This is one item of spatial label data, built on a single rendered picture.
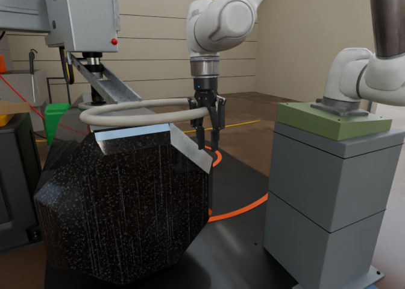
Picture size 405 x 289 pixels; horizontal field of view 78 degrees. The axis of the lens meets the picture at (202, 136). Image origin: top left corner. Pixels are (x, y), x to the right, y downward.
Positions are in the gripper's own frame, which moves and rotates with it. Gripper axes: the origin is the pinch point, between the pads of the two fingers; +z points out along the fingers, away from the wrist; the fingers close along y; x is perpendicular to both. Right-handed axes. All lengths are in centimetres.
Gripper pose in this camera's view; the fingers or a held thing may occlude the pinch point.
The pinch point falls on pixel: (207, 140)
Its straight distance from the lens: 82.1
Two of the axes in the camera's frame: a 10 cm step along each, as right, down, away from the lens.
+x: -5.7, 2.3, -7.9
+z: 0.4, 9.7, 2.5
